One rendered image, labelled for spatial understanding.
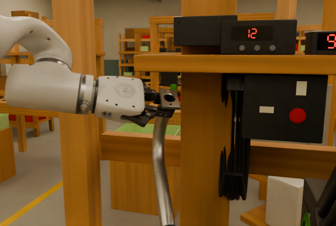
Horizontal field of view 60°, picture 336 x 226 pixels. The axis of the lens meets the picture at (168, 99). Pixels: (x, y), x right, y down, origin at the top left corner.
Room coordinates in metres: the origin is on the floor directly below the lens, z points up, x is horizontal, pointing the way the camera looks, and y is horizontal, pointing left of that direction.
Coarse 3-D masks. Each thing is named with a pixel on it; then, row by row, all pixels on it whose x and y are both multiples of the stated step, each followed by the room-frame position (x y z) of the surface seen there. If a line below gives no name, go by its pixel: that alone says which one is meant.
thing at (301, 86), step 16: (256, 80) 0.64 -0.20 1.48; (272, 80) 0.63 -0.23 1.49; (288, 80) 0.62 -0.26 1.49; (304, 80) 0.61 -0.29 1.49; (320, 80) 0.61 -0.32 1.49; (256, 96) 0.64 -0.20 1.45; (272, 96) 0.63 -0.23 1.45; (288, 96) 0.62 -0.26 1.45; (304, 96) 0.61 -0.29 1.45; (320, 96) 0.61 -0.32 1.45; (256, 112) 0.64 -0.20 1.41; (272, 112) 0.63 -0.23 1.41; (288, 112) 0.62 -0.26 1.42; (304, 112) 0.61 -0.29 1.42; (320, 112) 0.61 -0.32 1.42; (256, 128) 0.64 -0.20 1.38; (272, 128) 0.63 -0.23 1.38; (288, 128) 0.62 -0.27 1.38; (304, 128) 0.61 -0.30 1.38; (320, 128) 0.61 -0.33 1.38
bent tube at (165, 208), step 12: (168, 96) 0.65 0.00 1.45; (168, 108) 0.61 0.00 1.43; (156, 120) 0.67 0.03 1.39; (156, 132) 0.67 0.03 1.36; (156, 144) 0.67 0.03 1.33; (156, 156) 0.65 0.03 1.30; (156, 168) 0.63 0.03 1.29; (156, 180) 0.60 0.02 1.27; (156, 192) 0.58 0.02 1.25; (168, 192) 0.58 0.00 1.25; (168, 204) 0.55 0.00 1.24; (168, 216) 0.53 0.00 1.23
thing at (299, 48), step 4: (296, 32) 9.50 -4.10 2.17; (300, 32) 9.04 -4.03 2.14; (296, 36) 9.10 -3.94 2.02; (300, 36) 9.04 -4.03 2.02; (304, 36) 9.39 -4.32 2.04; (296, 40) 9.46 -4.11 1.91; (300, 40) 9.04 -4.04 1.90; (296, 44) 9.11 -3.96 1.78; (296, 48) 9.11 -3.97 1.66; (300, 48) 9.09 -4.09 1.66; (304, 48) 9.06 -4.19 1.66; (296, 52) 9.02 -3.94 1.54; (300, 52) 8.99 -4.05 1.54
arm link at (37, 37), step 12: (0, 24) 0.46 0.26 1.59; (12, 24) 0.49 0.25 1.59; (24, 24) 0.51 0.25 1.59; (36, 24) 0.55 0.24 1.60; (0, 36) 0.45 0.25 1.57; (12, 36) 0.48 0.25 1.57; (24, 36) 0.53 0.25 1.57; (36, 36) 0.56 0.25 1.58; (48, 36) 0.58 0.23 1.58; (0, 48) 0.45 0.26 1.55; (36, 48) 0.60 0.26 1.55; (48, 48) 0.60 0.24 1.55; (60, 48) 0.61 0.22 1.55; (36, 60) 0.59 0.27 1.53; (60, 60) 0.60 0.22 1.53; (72, 60) 0.64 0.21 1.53
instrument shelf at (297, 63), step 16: (144, 64) 0.68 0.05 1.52; (160, 64) 0.68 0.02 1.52; (176, 64) 0.67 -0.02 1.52; (192, 64) 0.66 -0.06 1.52; (208, 64) 0.65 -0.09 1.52; (224, 64) 0.64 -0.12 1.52; (240, 64) 0.63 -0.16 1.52; (256, 64) 0.62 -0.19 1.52; (272, 64) 0.62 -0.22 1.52; (288, 64) 0.61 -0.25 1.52; (304, 64) 0.60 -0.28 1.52; (320, 64) 0.59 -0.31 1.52
